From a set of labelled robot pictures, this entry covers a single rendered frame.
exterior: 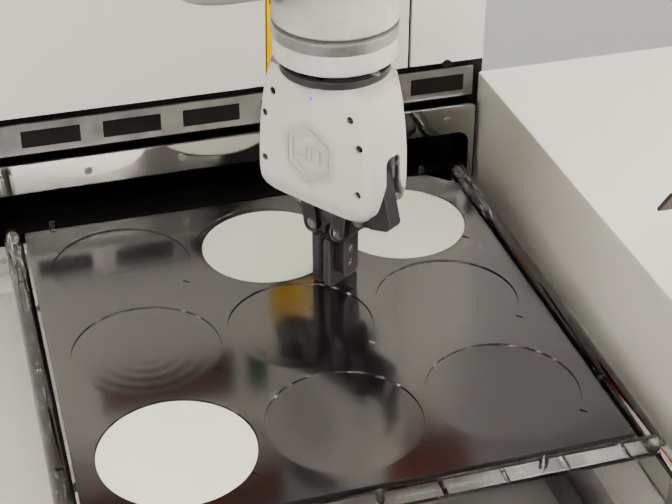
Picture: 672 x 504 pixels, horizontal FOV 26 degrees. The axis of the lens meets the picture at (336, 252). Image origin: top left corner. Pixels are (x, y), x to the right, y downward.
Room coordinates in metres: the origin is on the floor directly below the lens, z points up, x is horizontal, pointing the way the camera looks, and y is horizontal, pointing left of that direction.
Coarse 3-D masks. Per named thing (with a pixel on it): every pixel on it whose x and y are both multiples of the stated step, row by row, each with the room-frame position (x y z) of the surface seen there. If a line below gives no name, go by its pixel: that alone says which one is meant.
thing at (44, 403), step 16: (16, 240) 0.92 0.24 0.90; (16, 256) 0.90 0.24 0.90; (16, 272) 0.88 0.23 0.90; (16, 288) 0.86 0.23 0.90; (32, 288) 0.87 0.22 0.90; (16, 304) 0.85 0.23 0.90; (32, 304) 0.84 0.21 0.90; (32, 320) 0.82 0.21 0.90; (32, 336) 0.80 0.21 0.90; (32, 352) 0.78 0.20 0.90; (32, 368) 0.77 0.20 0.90; (48, 368) 0.77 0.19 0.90; (32, 384) 0.75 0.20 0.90; (48, 384) 0.75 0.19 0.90; (48, 400) 0.73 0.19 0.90; (48, 416) 0.72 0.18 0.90; (48, 432) 0.70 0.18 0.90; (48, 448) 0.69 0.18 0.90; (64, 448) 0.69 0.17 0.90; (48, 464) 0.67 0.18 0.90; (64, 464) 0.67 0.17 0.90; (48, 480) 0.66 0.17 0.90; (64, 480) 0.66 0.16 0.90; (64, 496) 0.64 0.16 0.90
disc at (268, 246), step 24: (240, 216) 0.96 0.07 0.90; (264, 216) 0.96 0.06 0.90; (288, 216) 0.96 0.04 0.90; (216, 240) 0.93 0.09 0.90; (240, 240) 0.93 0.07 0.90; (264, 240) 0.93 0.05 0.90; (288, 240) 0.93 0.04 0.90; (216, 264) 0.90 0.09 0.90; (240, 264) 0.90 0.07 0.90; (264, 264) 0.89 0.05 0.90; (288, 264) 0.89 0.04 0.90; (312, 264) 0.89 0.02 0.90
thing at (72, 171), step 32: (224, 128) 1.03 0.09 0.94; (256, 128) 1.03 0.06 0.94; (416, 128) 1.06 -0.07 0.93; (448, 128) 1.07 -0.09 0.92; (0, 160) 0.98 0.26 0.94; (32, 160) 0.98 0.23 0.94; (64, 160) 0.98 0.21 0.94; (96, 160) 0.98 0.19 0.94; (128, 160) 0.99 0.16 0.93; (160, 160) 1.00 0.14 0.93; (192, 160) 1.01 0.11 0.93; (224, 160) 1.01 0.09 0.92; (256, 160) 1.02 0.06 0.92; (0, 192) 0.96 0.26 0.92; (32, 192) 0.97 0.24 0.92; (0, 256) 0.96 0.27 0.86
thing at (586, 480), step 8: (576, 472) 0.72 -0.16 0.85; (584, 472) 0.72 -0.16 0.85; (592, 472) 0.72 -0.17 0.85; (552, 480) 0.74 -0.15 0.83; (560, 480) 0.73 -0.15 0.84; (568, 480) 0.72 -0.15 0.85; (576, 480) 0.72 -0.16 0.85; (584, 480) 0.72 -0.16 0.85; (592, 480) 0.72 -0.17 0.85; (552, 488) 0.74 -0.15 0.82; (560, 488) 0.73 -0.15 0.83; (568, 488) 0.71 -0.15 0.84; (576, 488) 0.71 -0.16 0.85; (584, 488) 0.71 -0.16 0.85; (592, 488) 0.71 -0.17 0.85; (600, 488) 0.71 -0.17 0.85; (560, 496) 0.72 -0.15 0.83; (568, 496) 0.71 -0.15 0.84; (576, 496) 0.70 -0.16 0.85; (584, 496) 0.70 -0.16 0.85; (592, 496) 0.70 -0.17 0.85; (600, 496) 0.70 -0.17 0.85; (608, 496) 0.70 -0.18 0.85
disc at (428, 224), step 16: (416, 192) 1.00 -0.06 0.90; (400, 208) 0.98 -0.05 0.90; (416, 208) 0.98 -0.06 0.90; (432, 208) 0.98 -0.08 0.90; (448, 208) 0.98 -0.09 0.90; (400, 224) 0.95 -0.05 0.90; (416, 224) 0.95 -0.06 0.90; (432, 224) 0.95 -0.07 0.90; (448, 224) 0.95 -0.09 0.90; (368, 240) 0.93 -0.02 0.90; (384, 240) 0.93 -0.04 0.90; (400, 240) 0.93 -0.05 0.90; (416, 240) 0.93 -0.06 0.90; (432, 240) 0.93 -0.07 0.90; (448, 240) 0.93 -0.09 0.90; (384, 256) 0.91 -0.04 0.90; (400, 256) 0.91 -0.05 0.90; (416, 256) 0.91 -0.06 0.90
